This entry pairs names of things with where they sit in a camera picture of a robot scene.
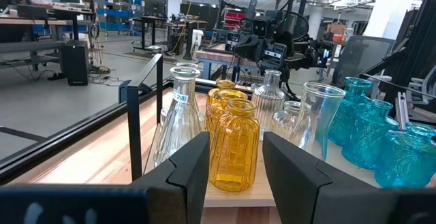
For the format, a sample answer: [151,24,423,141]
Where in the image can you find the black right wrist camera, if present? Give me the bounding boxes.
[251,16,273,38]

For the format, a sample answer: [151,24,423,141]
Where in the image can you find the black aluminium rig frame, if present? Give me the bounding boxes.
[0,0,436,186]

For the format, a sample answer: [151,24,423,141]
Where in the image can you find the brown cardboard box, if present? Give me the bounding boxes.
[326,22,347,44]

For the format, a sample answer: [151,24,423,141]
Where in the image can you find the wide yellow glass vase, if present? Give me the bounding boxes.
[205,89,249,142]

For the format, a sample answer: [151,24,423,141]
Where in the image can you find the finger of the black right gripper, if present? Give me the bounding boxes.
[233,33,265,62]
[261,41,288,71]

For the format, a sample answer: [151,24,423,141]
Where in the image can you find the teal faceted glass vase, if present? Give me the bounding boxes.
[328,76,373,147]

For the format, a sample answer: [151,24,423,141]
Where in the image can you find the clear slender hexagonal glass vase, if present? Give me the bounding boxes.
[175,61,200,69]

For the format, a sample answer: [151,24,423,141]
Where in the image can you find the black computer tower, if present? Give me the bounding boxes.
[61,39,91,86]

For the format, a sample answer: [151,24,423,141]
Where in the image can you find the red storage bins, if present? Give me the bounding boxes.
[223,11,247,30]

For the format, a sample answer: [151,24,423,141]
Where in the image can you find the blue bin storage shelf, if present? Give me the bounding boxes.
[92,0,144,37]

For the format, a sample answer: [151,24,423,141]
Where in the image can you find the clear ribbed glass bottle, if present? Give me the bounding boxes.
[251,69,287,142]

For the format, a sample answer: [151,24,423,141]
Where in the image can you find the clear tall ribbed glass vase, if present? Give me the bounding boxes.
[152,66,206,168]

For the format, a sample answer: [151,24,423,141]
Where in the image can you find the black standing desk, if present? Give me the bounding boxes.
[131,14,187,54]

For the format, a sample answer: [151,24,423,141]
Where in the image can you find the clear round glass jar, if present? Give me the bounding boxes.
[270,100,309,140]

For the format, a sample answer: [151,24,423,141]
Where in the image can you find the clear glass cylinder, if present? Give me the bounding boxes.
[289,82,347,163]

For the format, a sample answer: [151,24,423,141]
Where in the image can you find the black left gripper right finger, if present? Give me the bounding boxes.
[262,131,436,224]

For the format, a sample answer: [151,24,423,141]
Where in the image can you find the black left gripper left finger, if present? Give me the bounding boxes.
[0,131,211,224]

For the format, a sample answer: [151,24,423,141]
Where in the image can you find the white sticker label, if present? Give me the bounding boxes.
[172,90,190,105]

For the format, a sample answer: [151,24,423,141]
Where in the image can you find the black office chair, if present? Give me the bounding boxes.
[407,65,436,119]

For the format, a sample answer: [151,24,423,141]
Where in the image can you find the wooden desk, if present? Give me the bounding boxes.
[0,4,95,72]

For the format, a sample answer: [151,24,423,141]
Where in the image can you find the wooden top workbench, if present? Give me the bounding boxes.
[195,42,267,82]

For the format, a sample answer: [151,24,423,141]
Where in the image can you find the teal round glass vase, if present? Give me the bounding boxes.
[373,121,436,189]

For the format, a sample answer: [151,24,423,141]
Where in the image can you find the teal glass bottle vase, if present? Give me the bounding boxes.
[341,99,400,170]

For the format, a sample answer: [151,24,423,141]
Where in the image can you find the silver aluminium bracket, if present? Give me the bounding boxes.
[394,91,409,131]

